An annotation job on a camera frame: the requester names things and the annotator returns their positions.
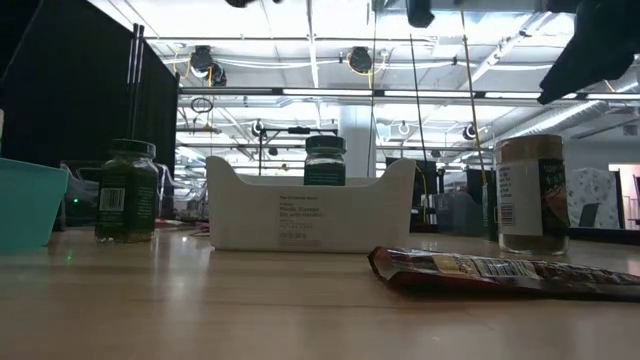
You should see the long ceiling light bar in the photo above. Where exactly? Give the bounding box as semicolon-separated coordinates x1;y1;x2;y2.
178;87;640;101

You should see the brown spice packet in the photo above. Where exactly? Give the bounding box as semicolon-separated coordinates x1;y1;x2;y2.
368;245;640;303

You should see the teal plastic bin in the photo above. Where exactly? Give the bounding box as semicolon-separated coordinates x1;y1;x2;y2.
0;158;70;253

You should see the black stand pole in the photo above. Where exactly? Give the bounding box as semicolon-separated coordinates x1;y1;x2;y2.
127;23;146;141

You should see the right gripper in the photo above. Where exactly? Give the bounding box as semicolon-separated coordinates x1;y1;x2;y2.
537;0;640;105

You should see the beige lidded spice jar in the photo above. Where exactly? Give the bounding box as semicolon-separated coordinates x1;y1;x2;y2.
493;133;571;257

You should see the white building column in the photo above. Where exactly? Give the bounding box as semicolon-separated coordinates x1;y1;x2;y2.
338;104;377;179

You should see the green lidded spice jar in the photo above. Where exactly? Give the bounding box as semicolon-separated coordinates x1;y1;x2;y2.
94;138;161;245
303;135;348;187

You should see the patterned room divider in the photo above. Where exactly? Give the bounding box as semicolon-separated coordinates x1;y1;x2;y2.
567;168;622;230

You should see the clear plastic bin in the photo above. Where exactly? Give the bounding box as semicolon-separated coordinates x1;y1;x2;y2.
59;160;174;231

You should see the white plastic storage bin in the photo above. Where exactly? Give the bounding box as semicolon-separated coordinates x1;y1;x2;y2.
205;156;417;255

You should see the yellow hanging cable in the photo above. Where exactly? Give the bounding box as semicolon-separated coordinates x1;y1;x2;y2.
458;0;491;201

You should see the black curtain partition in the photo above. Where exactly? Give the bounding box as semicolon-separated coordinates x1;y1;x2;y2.
0;0;180;169

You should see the black metal table frame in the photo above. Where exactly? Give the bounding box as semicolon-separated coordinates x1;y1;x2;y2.
567;225;640;247

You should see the black ceiling cable reel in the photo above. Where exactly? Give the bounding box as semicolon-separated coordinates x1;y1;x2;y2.
347;46;374;75
189;45;227;87

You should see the black hanging cable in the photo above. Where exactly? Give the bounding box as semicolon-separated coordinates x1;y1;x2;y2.
367;0;378;177
403;0;430;162

